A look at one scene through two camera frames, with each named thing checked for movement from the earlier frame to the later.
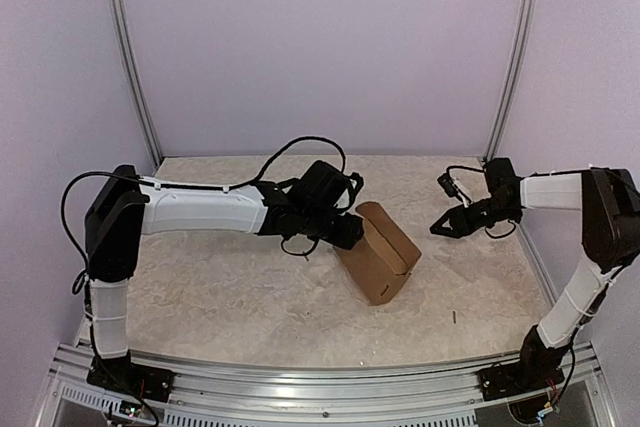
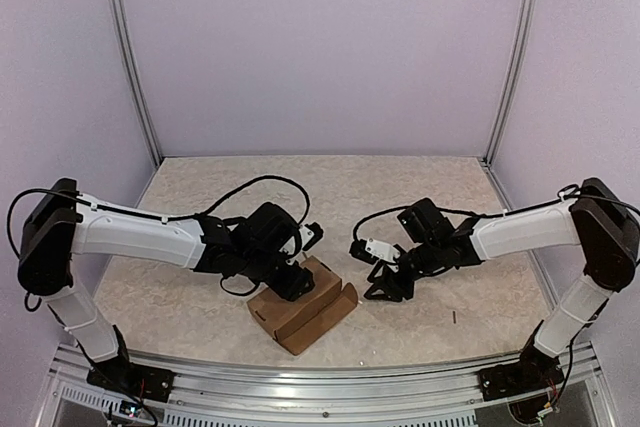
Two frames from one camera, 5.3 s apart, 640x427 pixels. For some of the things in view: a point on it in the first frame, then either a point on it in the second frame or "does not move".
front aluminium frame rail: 282,398 does not move
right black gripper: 460,229 -> 396,290
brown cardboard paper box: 383,258 -> 299,324
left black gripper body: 342,238 -> 288,288
